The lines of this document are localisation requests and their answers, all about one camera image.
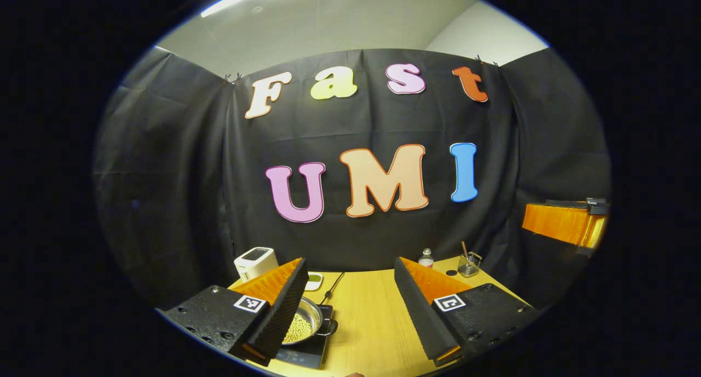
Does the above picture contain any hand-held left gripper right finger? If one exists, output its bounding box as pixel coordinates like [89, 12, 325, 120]
[393, 256, 543, 367]

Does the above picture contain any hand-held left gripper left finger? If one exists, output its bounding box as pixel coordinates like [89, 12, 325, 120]
[163, 258, 310, 367]

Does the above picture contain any steel pot with beans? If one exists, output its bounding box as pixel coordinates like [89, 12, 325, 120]
[282, 296, 338, 346]

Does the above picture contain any black induction cooktop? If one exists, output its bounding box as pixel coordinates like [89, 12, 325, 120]
[274, 305, 335, 370]

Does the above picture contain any white toaster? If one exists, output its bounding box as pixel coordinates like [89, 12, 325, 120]
[234, 247, 279, 282]

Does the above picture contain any black power cable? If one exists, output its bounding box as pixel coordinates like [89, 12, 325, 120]
[319, 272, 346, 305]

